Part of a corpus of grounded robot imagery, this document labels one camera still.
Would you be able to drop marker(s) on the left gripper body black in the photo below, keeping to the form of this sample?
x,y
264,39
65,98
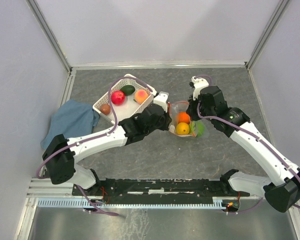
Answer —
x,y
163,123

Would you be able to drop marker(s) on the pink yellow peach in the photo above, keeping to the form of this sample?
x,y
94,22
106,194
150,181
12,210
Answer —
x,y
140,96

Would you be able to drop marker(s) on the white perforated plastic basket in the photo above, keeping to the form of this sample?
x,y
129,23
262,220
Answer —
x,y
130,106

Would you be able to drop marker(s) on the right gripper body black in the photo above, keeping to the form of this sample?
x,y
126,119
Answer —
x,y
194,113

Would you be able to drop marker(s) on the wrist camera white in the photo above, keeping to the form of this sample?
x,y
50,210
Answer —
x,y
199,82
162,100

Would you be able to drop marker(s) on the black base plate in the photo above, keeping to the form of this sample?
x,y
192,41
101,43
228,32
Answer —
x,y
162,191

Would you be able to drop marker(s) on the orange fruit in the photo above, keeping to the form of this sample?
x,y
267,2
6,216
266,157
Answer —
x,y
183,117

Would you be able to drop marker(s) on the light blue cable duct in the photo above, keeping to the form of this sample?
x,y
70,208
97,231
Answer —
x,y
44,202

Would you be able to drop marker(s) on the blue cloth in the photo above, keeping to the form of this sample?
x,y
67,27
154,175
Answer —
x,y
73,119

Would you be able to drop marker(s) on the dark green avocado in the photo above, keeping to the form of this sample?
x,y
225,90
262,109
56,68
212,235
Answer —
x,y
128,90

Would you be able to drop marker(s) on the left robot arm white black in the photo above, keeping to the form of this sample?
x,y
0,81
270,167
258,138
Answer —
x,y
62,156

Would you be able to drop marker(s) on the yellow lemon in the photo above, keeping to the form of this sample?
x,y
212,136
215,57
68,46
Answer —
x,y
182,128

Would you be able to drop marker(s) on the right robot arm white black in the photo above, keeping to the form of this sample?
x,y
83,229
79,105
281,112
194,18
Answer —
x,y
281,187

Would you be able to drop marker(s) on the brown kiwi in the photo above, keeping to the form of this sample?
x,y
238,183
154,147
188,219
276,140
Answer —
x,y
105,109

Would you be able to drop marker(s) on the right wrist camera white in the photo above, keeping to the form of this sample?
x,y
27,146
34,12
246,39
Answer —
x,y
199,82

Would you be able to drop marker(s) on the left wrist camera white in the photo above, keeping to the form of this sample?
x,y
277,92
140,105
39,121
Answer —
x,y
162,100

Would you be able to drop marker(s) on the green mini watermelon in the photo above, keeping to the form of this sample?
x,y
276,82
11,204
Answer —
x,y
198,128

